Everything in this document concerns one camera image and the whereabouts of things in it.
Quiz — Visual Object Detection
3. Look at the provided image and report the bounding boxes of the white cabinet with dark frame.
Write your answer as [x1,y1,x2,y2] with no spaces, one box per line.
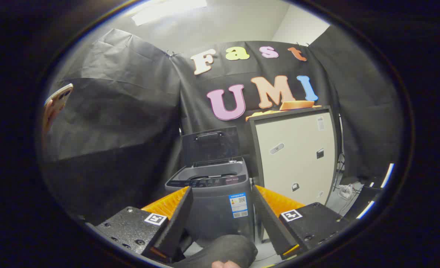
[248,105,342,242]

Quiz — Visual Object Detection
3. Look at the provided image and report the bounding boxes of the smartphone with pink case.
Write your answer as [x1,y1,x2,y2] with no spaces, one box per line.
[43,83,74,131]

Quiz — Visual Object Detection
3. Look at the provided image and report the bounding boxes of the black cables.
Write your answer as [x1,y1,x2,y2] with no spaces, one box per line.
[331,149,346,186]

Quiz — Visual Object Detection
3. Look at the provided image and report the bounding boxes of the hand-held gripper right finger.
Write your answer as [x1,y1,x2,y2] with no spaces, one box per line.
[251,185,351,260]

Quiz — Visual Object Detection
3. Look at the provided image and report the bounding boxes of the grey washing machine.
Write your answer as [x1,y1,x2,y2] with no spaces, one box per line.
[165,156,256,246]

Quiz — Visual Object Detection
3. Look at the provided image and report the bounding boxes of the black backdrop cloth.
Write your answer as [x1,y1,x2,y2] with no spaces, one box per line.
[41,28,404,224]

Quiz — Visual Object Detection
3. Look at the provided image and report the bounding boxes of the orange polo shirt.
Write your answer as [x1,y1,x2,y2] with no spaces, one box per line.
[245,100,322,121]

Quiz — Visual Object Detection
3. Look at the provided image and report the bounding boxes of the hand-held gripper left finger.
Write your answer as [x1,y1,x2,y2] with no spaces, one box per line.
[93,186,194,263]

